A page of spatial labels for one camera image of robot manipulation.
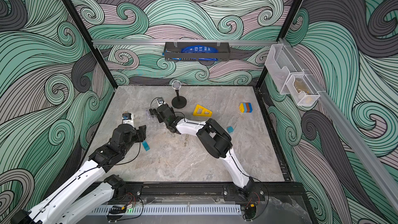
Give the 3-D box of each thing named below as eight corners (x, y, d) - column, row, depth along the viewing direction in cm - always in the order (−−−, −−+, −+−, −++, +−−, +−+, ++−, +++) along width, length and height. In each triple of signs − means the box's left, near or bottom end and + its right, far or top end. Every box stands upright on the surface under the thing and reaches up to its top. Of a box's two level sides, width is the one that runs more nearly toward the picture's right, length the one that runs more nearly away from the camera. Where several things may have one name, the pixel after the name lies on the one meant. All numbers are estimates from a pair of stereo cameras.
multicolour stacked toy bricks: (240, 112, 107) (241, 110, 105) (238, 105, 112) (239, 102, 109) (252, 112, 107) (253, 110, 105) (249, 105, 112) (251, 102, 109)
